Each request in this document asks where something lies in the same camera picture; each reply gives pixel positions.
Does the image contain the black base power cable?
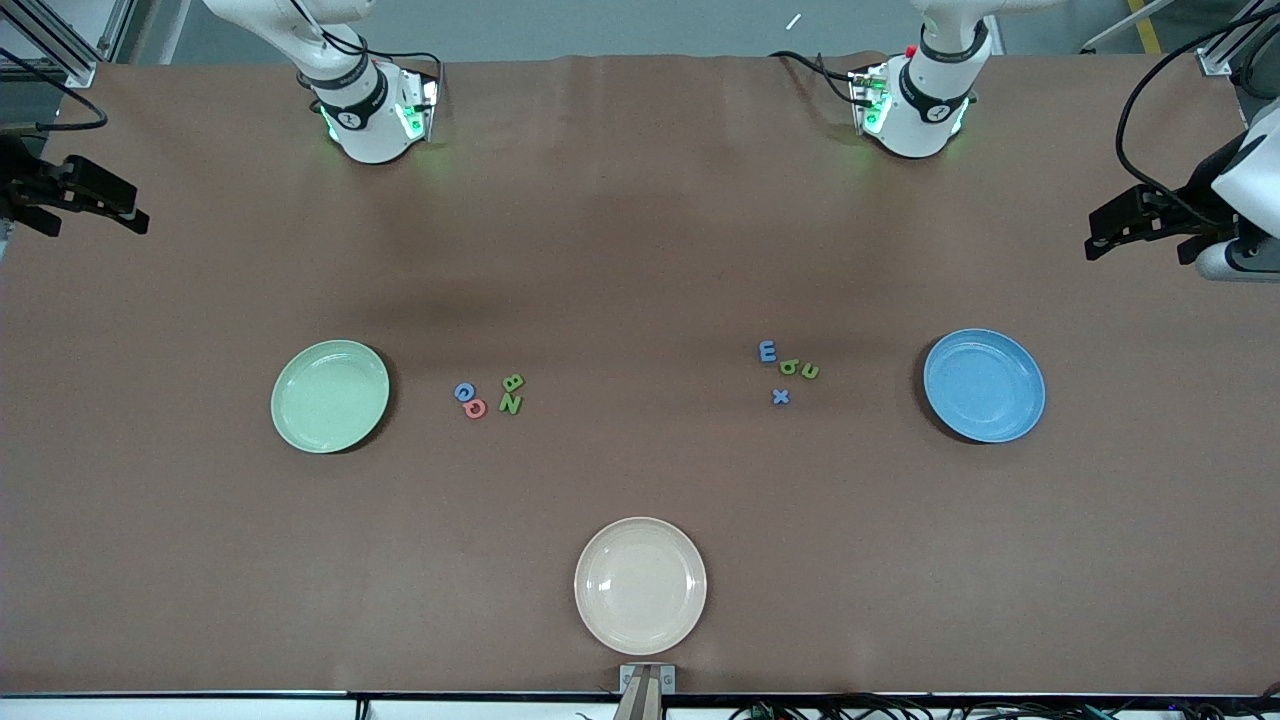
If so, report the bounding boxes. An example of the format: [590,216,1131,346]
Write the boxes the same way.
[375,50,446,101]
[768,50,863,106]

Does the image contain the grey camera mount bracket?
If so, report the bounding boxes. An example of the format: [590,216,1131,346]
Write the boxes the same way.
[615,663,677,720]

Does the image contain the beige plate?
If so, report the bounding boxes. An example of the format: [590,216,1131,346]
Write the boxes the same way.
[574,516,708,657]

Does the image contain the light green plate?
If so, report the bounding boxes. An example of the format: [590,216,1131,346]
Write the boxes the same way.
[270,339,391,455]

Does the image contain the blue plate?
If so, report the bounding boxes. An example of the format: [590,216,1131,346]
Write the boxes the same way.
[922,328,1047,444]

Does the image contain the brown table cover mat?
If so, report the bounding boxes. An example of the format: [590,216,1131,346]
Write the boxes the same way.
[0,52,1280,698]

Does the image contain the tangled black cables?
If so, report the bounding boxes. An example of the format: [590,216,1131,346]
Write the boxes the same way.
[730,693,1280,720]

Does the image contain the aluminium frame profile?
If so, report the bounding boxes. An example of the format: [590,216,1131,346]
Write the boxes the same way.
[1195,0,1280,76]
[0,0,136,89]

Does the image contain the white table edge rail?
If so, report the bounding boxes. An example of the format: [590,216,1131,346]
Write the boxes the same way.
[0,690,1280,720]

